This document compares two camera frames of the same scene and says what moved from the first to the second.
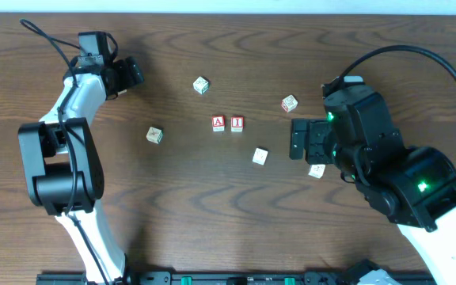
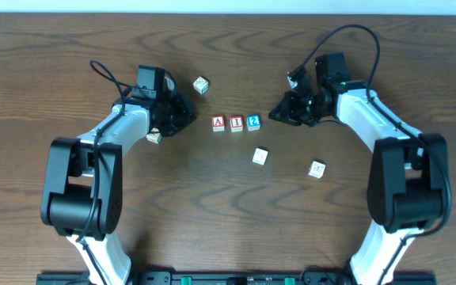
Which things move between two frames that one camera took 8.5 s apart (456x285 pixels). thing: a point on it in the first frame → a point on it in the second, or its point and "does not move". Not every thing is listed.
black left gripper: (134, 72) → (176, 115)
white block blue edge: (260, 156) does not move
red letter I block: (237, 123) does not move
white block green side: (201, 85) does not move
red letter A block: (218, 123) does not move
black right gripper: (299, 139) → (291, 108)
